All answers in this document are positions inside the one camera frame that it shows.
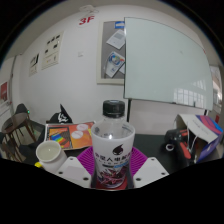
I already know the large white wall poster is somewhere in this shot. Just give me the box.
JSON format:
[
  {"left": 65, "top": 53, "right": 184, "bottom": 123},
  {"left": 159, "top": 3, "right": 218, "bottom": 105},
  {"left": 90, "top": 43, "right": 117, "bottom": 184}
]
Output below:
[{"left": 41, "top": 31, "right": 64, "bottom": 70}]

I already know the black and red power tool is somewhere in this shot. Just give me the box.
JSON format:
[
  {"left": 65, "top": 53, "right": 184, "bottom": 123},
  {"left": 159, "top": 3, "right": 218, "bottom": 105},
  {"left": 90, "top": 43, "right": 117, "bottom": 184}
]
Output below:
[{"left": 164, "top": 128, "right": 194, "bottom": 166}]

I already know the whiteboard on stand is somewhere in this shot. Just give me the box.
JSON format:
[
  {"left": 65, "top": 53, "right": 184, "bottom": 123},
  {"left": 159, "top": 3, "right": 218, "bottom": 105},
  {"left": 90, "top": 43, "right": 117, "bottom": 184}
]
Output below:
[{"left": 123, "top": 16, "right": 214, "bottom": 126}]

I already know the grey framed pin board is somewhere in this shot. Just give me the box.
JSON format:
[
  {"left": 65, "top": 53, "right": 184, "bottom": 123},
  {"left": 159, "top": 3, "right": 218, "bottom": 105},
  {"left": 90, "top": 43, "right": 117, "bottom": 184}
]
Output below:
[{"left": 96, "top": 20, "right": 127, "bottom": 85}]

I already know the clear plastic drink bottle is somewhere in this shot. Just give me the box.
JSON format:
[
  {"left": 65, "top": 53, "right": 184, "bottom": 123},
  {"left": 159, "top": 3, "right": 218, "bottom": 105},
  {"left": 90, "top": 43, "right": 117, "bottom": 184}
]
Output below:
[{"left": 90, "top": 99, "right": 137, "bottom": 191}]

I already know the dark padded chair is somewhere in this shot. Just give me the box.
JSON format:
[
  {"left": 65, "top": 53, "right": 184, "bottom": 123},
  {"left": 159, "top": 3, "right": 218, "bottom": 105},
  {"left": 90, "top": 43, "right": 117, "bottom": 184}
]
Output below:
[{"left": 14, "top": 103, "right": 32, "bottom": 118}]

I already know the red wall poster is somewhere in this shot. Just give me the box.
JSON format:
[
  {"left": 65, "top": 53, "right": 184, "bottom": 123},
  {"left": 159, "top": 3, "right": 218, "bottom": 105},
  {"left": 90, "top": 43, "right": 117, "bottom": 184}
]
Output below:
[{"left": 0, "top": 81, "right": 8, "bottom": 103}]

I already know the white mug with yellow handle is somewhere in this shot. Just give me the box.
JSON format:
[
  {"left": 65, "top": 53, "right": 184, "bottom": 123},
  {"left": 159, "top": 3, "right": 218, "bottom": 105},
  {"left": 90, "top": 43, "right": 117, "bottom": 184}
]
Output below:
[{"left": 34, "top": 139, "right": 68, "bottom": 174}]

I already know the round wooden side table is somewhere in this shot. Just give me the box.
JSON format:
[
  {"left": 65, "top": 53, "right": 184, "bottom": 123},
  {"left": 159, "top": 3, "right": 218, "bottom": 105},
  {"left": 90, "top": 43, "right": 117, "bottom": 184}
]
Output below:
[{"left": 1, "top": 111, "right": 38, "bottom": 161}]

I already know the colourful printed booklet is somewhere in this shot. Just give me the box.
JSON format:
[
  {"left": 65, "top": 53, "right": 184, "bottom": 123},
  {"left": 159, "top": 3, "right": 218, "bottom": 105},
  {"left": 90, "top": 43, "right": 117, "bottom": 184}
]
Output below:
[{"left": 44, "top": 121, "right": 96, "bottom": 151}]

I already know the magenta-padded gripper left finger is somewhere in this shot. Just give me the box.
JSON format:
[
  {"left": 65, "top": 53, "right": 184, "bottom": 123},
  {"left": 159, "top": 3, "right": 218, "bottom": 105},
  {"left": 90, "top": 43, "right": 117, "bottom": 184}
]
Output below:
[{"left": 55, "top": 145, "right": 98, "bottom": 188}]

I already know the blue and white cardboard box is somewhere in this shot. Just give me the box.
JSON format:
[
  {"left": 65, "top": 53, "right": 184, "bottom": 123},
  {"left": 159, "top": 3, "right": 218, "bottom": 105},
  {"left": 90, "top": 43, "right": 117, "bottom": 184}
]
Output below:
[{"left": 175, "top": 113, "right": 224, "bottom": 164}]

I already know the small white wall poster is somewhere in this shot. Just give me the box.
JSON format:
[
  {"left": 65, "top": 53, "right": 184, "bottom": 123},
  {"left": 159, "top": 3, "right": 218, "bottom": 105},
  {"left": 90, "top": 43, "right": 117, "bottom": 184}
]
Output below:
[{"left": 28, "top": 53, "right": 40, "bottom": 77}]

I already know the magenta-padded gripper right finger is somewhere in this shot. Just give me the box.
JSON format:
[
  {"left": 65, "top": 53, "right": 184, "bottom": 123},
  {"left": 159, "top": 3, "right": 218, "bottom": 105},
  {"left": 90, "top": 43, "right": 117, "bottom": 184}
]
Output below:
[{"left": 131, "top": 146, "right": 170, "bottom": 188}]

